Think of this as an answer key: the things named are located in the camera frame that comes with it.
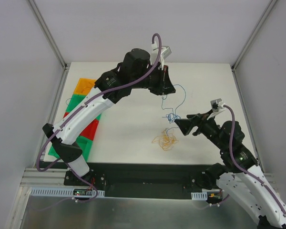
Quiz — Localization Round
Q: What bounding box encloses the blue thin cable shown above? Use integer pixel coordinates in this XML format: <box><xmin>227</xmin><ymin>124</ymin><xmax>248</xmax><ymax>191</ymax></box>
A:
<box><xmin>161</xmin><ymin>83</ymin><xmax>188</xmax><ymax>125</ymax></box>

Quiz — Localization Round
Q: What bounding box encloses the yellow thin cable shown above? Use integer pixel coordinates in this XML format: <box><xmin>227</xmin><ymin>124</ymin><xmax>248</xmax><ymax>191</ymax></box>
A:
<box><xmin>151</xmin><ymin>127</ymin><xmax>179</xmax><ymax>153</ymax></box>

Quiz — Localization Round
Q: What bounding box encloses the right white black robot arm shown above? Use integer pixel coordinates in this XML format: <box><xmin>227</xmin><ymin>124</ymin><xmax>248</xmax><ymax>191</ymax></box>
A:
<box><xmin>174</xmin><ymin>112</ymin><xmax>286</xmax><ymax>229</ymax></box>

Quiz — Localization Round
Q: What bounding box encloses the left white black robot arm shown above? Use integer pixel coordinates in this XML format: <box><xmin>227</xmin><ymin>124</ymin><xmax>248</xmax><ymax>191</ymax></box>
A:
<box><xmin>42</xmin><ymin>46</ymin><xmax>175</xmax><ymax>186</ymax></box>

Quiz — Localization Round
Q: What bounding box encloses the orange plastic bin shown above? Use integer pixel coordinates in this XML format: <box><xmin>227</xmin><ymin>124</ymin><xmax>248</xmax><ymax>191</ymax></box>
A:
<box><xmin>73</xmin><ymin>78</ymin><xmax>96</xmax><ymax>95</ymax></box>

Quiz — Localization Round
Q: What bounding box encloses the upper green plastic bin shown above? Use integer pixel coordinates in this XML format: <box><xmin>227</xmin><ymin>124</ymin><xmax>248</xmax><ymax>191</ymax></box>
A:
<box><xmin>66</xmin><ymin>94</ymin><xmax>103</xmax><ymax>121</ymax></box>

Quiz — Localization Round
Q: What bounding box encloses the green plastic bin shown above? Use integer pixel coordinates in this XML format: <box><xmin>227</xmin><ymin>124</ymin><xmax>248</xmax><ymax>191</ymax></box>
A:
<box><xmin>48</xmin><ymin>136</ymin><xmax>93</xmax><ymax>162</ymax></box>
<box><xmin>66</xmin><ymin>94</ymin><xmax>103</xmax><ymax>121</ymax></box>

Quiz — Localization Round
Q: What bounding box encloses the red plastic bin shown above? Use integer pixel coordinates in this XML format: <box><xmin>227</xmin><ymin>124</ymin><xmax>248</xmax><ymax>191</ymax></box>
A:
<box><xmin>62</xmin><ymin>112</ymin><xmax>100</xmax><ymax>141</ymax></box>

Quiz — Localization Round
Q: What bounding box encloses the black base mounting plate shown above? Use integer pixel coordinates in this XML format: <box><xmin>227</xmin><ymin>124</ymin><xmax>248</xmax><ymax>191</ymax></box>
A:
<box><xmin>34</xmin><ymin>161</ymin><xmax>229</xmax><ymax>198</ymax></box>

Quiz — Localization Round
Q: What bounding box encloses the lower green plastic bin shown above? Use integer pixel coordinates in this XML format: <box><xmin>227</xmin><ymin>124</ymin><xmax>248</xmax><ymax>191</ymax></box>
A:
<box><xmin>48</xmin><ymin>136</ymin><xmax>93</xmax><ymax>162</ymax></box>

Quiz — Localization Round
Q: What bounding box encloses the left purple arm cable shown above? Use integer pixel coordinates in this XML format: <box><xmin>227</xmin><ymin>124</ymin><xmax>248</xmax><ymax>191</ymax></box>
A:
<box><xmin>28</xmin><ymin>32</ymin><xmax>163</xmax><ymax>212</ymax></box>

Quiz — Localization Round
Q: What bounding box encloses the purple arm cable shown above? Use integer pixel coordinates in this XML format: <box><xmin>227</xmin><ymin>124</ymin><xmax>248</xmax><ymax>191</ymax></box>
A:
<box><xmin>192</xmin><ymin>104</ymin><xmax>286</xmax><ymax>225</ymax></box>
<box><xmin>28</xmin><ymin>32</ymin><xmax>163</xmax><ymax>212</ymax></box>

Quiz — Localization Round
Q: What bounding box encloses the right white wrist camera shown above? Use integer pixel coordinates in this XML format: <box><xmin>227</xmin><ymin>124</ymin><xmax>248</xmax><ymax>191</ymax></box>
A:
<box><xmin>206</xmin><ymin>98</ymin><xmax>225</xmax><ymax>120</ymax></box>

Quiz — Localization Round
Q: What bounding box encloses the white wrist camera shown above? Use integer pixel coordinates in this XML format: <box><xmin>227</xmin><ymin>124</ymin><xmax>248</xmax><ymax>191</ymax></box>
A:
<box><xmin>206</xmin><ymin>98</ymin><xmax>225</xmax><ymax>120</ymax></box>
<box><xmin>150</xmin><ymin>42</ymin><xmax>172</xmax><ymax>70</ymax></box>

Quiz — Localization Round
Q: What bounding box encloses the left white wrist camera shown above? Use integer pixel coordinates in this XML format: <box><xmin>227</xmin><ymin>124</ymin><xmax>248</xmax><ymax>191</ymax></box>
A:
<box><xmin>150</xmin><ymin>42</ymin><xmax>172</xmax><ymax>70</ymax></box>

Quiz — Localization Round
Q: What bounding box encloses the right white cable duct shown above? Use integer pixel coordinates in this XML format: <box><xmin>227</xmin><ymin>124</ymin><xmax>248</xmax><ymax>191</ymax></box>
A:
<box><xmin>191</xmin><ymin>192</ymin><xmax>208</xmax><ymax>201</ymax></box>

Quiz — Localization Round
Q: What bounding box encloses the white cable duct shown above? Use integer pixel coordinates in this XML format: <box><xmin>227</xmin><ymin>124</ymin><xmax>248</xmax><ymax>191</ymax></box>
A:
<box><xmin>31</xmin><ymin>187</ymin><xmax>105</xmax><ymax>198</ymax></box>
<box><xmin>191</xmin><ymin>192</ymin><xmax>208</xmax><ymax>201</ymax></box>

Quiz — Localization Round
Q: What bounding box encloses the right aluminium frame post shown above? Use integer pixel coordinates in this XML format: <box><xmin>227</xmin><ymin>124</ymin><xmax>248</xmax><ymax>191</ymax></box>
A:
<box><xmin>231</xmin><ymin>0</ymin><xmax>279</xmax><ymax>72</ymax></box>

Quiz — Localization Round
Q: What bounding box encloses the aluminium frame post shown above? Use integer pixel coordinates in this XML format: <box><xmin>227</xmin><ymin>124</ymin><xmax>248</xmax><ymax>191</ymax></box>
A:
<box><xmin>26</xmin><ymin>0</ymin><xmax>68</xmax><ymax>70</ymax></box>
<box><xmin>231</xmin><ymin>0</ymin><xmax>279</xmax><ymax>72</ymax></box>

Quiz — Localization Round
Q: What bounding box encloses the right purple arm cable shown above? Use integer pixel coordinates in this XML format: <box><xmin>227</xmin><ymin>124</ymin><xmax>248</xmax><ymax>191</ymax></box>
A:
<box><xmin>192</xmin><ymin>104</ymin><xmax>286</xmax><ymax>225</ymax></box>

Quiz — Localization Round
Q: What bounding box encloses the left aluminium frame post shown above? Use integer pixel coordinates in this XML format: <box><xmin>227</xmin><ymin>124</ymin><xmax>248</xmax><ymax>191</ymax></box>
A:
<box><xmin>26</xmin><ymin>0</ymin><xmax>68</xmax><ymax>70</ymax></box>

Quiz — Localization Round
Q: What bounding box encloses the aluminium front rail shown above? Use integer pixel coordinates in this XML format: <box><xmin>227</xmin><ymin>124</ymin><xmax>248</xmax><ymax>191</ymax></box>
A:
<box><xmin>20</xmin><ymin>168</ymin><xmax>68</xmax><ymax>187</ymax></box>

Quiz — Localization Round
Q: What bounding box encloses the left white cable duct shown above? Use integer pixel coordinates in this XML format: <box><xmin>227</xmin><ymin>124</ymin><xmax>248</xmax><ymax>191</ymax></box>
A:
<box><xmin>31</xmin><ymin>187</ymin><xmax>105</xmax><ymax>198</ymax></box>

